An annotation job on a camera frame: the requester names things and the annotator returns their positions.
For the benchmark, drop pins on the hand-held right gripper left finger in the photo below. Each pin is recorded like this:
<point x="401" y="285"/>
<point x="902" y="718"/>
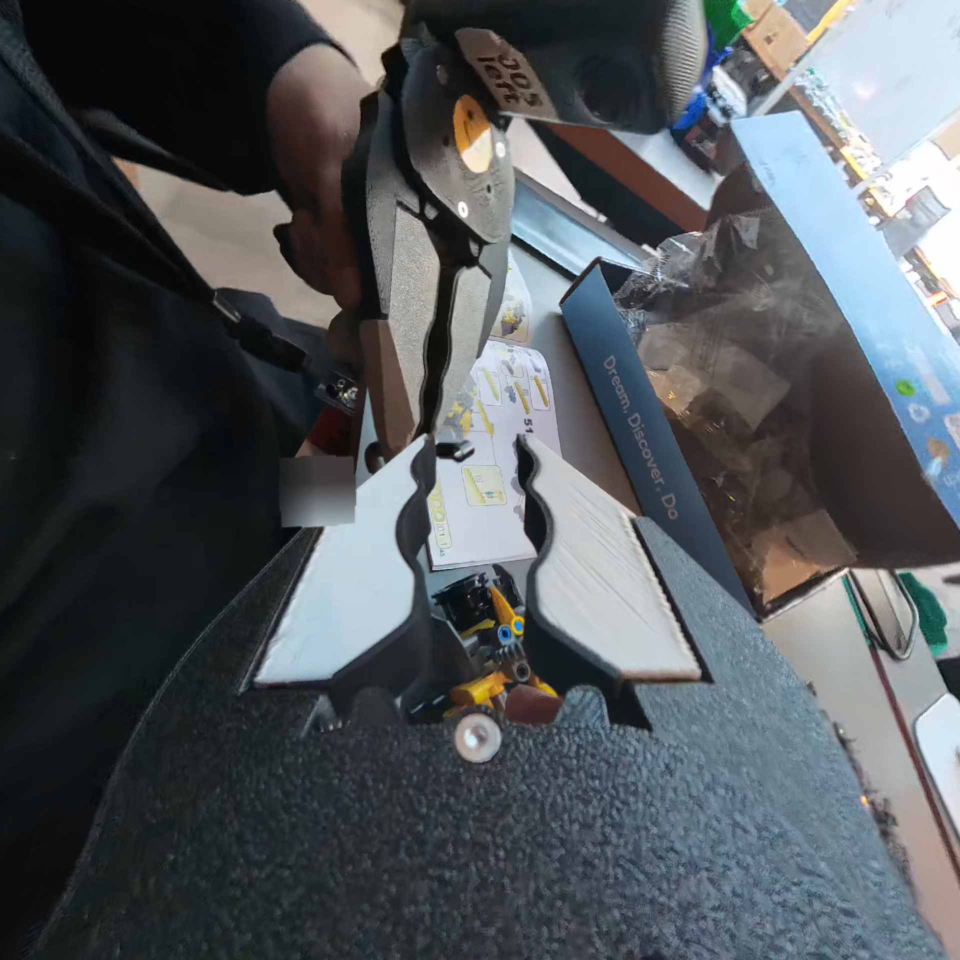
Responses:
<point x="352" y="577"/>

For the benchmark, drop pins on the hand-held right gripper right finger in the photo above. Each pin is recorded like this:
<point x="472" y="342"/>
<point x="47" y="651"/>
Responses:
<point x="607" y="585"/>

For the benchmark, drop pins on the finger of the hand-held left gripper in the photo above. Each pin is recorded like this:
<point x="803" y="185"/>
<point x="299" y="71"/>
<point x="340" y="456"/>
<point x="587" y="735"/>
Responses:
<point x="405" y="300"/>
<point x="472" y="315"/>

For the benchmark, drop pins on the black toy axle rod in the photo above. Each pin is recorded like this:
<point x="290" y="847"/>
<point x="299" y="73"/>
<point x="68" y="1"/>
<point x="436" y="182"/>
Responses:
<point x="454" y="451"/>

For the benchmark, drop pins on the yellow toy brick vehicle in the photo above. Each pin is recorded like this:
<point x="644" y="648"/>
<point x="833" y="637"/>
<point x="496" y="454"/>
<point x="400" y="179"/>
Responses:
<point x="480" y="637"/>

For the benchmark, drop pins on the person's left forearm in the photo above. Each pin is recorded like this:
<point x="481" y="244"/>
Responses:
<point x="187" y="75"/>

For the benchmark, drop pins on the grey desk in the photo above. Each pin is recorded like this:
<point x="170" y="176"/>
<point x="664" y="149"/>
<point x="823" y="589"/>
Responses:
<point x="585" y="390"/>

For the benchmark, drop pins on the person's left hand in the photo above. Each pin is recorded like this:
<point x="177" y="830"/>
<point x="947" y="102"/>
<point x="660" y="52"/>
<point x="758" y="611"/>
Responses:
<point x="315" y="150"/>

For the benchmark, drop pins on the toy building instruction booklet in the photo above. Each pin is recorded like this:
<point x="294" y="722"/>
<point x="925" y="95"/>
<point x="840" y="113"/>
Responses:
<point x="487" y="487"/>

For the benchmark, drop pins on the clear plastic bags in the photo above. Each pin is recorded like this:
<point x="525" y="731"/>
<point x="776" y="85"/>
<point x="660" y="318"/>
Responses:
<point x="735" y="390"/>

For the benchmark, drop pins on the person's black clothing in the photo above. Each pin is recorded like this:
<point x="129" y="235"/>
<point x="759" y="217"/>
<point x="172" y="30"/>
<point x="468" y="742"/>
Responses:
<point x="112" y="487"/>

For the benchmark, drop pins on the blue cardboard box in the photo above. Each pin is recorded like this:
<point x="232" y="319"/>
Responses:
<point x="825" y="247"/>

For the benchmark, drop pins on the green cloth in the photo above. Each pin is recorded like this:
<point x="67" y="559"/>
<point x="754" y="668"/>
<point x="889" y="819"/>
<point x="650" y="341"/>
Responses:
<point x="926" y="607"/>

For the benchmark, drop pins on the white flat object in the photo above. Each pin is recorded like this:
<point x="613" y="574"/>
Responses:
<point x="941" y="757"/>

